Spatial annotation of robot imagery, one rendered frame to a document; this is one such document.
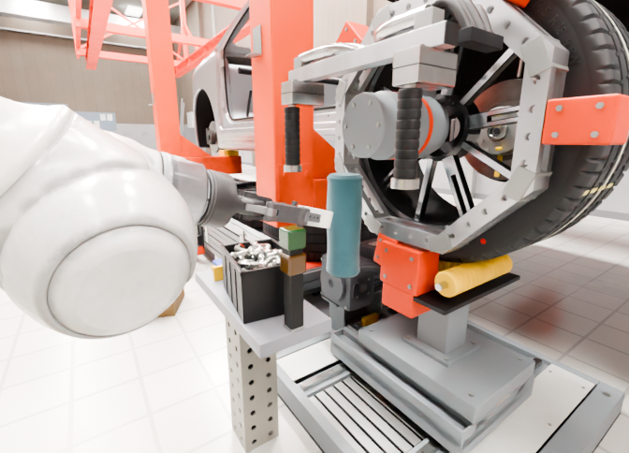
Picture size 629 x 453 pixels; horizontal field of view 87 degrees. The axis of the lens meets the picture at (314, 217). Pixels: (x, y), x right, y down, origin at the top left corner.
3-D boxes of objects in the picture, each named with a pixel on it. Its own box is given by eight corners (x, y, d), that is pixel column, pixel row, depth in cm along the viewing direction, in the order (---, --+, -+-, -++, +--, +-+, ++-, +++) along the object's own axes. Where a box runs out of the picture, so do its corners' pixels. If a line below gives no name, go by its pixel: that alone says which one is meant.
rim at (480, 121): (431, 32, 102) (399, 188, 121) (377, 16, 89) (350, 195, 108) (646, 19, 65) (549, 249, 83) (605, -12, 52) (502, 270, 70)
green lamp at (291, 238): (307, 248, 64) (307, 227, 63) (288, 252, 61) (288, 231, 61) (296, 243, 67) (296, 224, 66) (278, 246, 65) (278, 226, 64)
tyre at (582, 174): (417, 5, 105) (380, 201, 130) (361, -14, 92) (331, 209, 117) (728, -38, 56) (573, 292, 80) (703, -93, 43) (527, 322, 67)
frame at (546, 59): (536, 272, 63) (591, -63, 51) (519, 281, 59) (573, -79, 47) (349, 218, 107) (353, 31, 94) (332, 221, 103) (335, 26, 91)
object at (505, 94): (573, 169, 98) (558, 61, 98) (562, 171, 94) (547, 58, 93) (470, 185, 125) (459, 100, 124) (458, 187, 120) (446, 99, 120)
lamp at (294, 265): (307, 272, 65) (307, 253, 64) (289, 277, 63) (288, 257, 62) (296, 267, 68) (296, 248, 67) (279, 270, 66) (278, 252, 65)
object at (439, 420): (531, 398, 98) (535, 369, 96) (460, 464, 78) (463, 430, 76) (399, 323, 138) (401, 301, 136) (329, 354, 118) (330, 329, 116)
